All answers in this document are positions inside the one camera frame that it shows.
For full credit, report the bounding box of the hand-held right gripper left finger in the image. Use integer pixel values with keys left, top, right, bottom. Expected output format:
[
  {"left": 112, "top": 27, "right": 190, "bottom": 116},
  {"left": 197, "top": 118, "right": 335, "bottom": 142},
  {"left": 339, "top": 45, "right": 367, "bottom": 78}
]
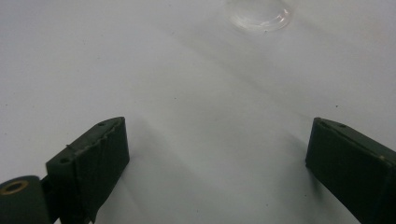
[{"left": 41, "top": 116, "right": 131, "bottom": 224}]

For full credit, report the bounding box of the clear glass cup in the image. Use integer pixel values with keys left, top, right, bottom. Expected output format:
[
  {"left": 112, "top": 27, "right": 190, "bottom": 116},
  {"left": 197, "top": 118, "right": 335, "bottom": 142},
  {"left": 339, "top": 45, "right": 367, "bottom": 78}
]
[{"left": 224, "top": 0, "right": 293, "bottom": 34}]

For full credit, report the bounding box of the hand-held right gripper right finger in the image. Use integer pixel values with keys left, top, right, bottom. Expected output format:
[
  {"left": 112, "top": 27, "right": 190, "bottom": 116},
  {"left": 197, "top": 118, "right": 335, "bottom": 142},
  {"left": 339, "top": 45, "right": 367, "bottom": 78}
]
[{"left": 304, "top": 117, "right": 396, "bottom": 224}]

